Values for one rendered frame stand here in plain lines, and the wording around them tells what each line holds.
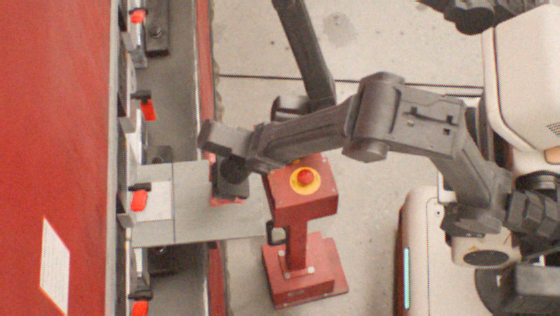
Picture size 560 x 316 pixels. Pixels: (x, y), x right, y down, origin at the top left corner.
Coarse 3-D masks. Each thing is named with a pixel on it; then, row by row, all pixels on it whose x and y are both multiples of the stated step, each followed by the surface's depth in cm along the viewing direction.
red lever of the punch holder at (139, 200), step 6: (132, 186) 137; (138, 186) 136; (144, 186) 136; (150, 186) 136; (138, 192) 133; (144, 192) 133; (132, 198) 131; (138, 198) 131; (144, 198) 131; (132, 204) 129; (138, 204) 129; (144, 204) 130; (138, 210) 129
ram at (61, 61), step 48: (0, 0) 76; (48, 0) 95; (96, 0) 125; (0, 48) 75; (48, 48) 93; (96, 48) 122; (0, 96) 73; (48, 96) 91; (96, 96) 118; (0, 144) 72; (48, 144) 89; (96, 144) 115; (0, 192) 71; (48, 192) 87; (96, 192) 112; (0, 240) 70; (96, 240) 109; (0, 288) 69; (96, 288) 107
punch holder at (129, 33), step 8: (120, 0) 148; (128, 0) 158; (120, 8) 147; (128, 8) 157; (120, 16) 149; (128, 16) 156; (120, 24) 151; (128, 24) 155; (136, 24) 164; (128, 32) 154; (136, 32) 163; (128, 40) 156; (136, 40) 162; (128, 48) 158
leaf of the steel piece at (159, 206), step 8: (152, 184) 157; (160, 184) 157; (168, 184) 157; (152, 192) 156; (160, 192) 156; (168, 192) 156; (152, 200) 155; (160, 200) 155; (168, 200) 155; (152, 208) 154; (160, 208) 154; (168, 208) 154; (144, 216) 154; (152, 216) 153; (160, 216) 153; (168, 216) 153
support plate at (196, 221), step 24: (144, 168) 159; (168, 168) 159; (192, 168) 159; (192, 192) 156; (192, 216) 154; (216, 216) 153; (240, 216) 153; (144, 240) 151; (168, 240) 151; (192, 240) 151; (216, 240) 151
